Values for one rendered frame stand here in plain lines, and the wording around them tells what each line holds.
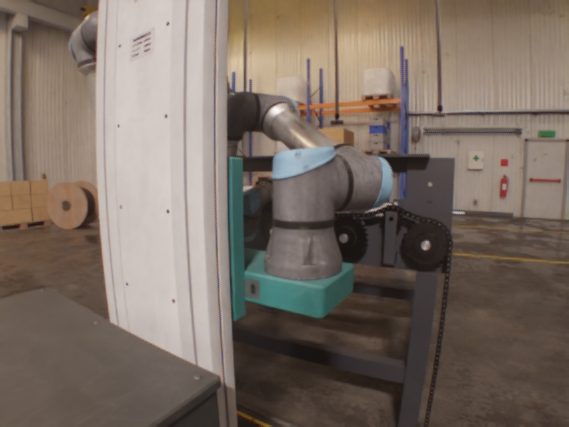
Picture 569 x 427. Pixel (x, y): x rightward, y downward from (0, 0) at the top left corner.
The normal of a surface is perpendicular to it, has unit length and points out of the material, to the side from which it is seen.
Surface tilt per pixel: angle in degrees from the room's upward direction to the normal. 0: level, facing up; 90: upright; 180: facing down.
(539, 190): 90
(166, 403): 0
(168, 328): 90
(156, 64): 90
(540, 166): 90
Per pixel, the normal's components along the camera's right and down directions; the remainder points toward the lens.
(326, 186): 0.52, 0.11
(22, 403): 0.00, -0.99
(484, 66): -0.46, 0.11
